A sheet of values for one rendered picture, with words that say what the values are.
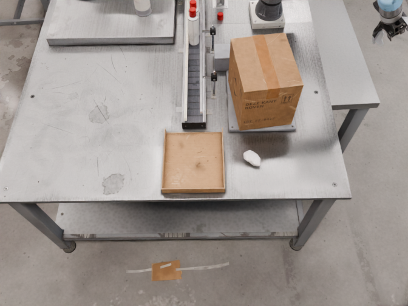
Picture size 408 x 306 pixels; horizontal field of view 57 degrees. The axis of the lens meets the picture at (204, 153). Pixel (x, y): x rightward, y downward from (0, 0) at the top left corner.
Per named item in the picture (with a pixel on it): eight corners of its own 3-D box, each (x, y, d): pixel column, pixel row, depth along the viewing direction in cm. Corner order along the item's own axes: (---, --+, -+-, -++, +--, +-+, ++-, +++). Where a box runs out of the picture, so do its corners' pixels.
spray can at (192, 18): (189, 39, 195) (187, 5, 178) (199, 39, 195) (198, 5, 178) (189, 46, 193) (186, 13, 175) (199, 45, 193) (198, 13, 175)
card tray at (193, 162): (165, 133, 172) (164, 128, 168) (222, 132, 172) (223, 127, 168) (162, 193, 157) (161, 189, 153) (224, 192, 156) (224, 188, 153)
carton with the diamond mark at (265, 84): (227, 80, 185) (230, 37, 161) (275, 74, 186) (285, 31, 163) (239, 131, 169) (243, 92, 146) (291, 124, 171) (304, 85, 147)
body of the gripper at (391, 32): (390, 42, 150) (388, 30, 140) (377, 26, 153) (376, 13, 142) (408, 30, 147) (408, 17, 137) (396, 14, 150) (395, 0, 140)
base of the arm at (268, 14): (252, 3, 210) (254, -12, 201) (278, 0, 211) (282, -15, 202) (257, 22, 203) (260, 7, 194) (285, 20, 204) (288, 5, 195)
